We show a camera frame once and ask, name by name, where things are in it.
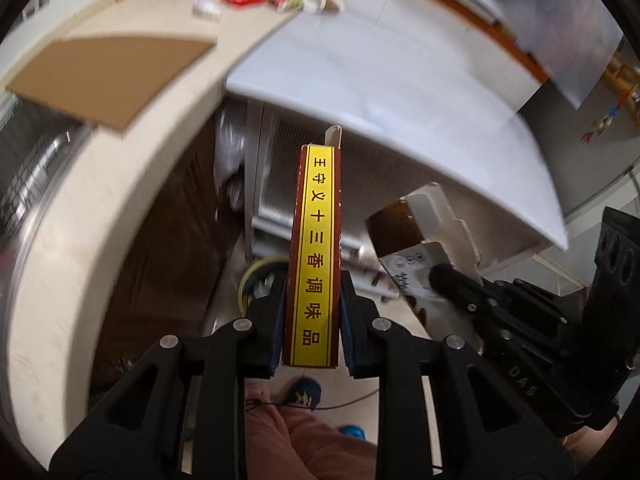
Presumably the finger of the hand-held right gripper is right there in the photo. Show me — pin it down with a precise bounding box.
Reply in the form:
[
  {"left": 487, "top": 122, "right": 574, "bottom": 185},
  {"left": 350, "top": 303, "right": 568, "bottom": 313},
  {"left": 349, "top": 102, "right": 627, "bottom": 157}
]
[{"left": 429, "top": 264, "right": 493, "bottom": 321}]

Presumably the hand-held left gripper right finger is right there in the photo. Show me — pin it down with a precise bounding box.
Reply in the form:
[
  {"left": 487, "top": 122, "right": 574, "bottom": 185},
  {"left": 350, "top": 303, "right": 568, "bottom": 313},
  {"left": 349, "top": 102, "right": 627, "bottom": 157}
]
[{"left": 340, "top": 270, "right": 576, "bottom": 480}]

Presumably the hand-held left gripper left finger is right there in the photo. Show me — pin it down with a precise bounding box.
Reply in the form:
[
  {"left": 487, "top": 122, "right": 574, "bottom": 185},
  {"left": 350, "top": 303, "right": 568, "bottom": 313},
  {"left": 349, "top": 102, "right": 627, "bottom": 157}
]
[{"left": 47, "top": 277, "right": 288, "bottom": 480}]

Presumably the copper brown white box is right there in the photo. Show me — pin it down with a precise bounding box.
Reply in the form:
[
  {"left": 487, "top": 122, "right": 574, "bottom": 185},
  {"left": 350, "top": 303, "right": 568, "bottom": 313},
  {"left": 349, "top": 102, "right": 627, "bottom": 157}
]
[{"left": 365, "top": 182, "right": 486, "bottom": 356}]

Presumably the yellow rimmed trash bin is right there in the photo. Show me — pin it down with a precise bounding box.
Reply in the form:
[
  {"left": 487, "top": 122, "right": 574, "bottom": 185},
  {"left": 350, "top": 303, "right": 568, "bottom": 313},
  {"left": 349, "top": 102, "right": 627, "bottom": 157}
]
[{"left": 239, "top": 255, "right": 291, "bottom": 316}]

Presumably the yellow red spice box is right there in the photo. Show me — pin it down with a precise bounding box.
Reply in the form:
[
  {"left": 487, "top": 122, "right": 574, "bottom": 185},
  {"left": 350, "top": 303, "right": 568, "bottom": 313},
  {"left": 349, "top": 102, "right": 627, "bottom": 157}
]
[{"left": 281, "top": 125, "right": 345, "bottom": 368}]

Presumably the person's right hand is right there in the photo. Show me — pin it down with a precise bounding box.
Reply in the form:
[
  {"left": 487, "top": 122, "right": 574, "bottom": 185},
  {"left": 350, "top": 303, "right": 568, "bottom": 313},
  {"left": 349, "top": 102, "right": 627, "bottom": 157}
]
[{"left": 560, "top": 417, "right": 621, "bottom": 466}]

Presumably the person's leg in pink trousers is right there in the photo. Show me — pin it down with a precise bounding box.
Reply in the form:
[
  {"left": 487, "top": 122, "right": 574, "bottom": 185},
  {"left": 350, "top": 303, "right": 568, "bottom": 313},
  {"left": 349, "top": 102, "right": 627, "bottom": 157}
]
[{"left": 244, "top": 377, "right": 378, "bottom": 480}]

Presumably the brown wooden cabinet door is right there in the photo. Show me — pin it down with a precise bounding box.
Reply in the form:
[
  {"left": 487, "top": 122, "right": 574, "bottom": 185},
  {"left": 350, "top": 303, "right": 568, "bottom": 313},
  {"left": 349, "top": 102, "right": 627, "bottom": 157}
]
[{"left": 95, "top": 120, "right": 251, "bottom": 401}]

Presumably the colourful hanging ornament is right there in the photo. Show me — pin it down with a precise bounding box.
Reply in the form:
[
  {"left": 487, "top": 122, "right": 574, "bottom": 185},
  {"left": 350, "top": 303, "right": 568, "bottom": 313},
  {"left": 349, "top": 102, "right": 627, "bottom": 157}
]
[{"left": 579, "top": 87, "right": 636, "bottom": 147}]

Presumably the clear plastic bag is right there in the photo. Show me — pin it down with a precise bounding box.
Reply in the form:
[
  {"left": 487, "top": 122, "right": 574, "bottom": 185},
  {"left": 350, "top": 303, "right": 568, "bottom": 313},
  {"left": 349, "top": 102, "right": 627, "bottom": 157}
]
[{"left": 214, "top": 107, "right": 248, "bottom": 211}]

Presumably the stainless steel sink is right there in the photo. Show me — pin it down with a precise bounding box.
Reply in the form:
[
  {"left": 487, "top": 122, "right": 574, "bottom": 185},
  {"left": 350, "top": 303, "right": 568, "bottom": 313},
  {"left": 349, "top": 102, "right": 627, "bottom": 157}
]
[{"left": 0, "top": 95, "right": 96, "bottom": 286}]

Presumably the brown cardboard sheet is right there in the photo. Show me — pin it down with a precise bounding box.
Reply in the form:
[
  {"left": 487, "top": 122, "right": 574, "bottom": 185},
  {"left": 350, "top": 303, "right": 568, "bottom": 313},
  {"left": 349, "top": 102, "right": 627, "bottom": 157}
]
[{"left": 5, "top": 36, "right": 218, "bottom": 137}]

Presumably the white crumpled plastic bag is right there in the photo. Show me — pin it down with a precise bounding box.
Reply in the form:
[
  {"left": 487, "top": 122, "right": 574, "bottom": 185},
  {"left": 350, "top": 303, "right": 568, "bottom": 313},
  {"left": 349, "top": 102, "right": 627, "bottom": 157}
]
[{"left": 191, "top": 0, "right": 223, "bottom": 22}]

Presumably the orange wooden wall trim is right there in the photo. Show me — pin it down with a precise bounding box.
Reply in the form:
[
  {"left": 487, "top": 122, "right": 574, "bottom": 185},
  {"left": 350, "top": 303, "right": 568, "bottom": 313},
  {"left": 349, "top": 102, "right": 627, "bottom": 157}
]
[{"left": 350, "top": 0, "right": 551, "bottom": 83}]

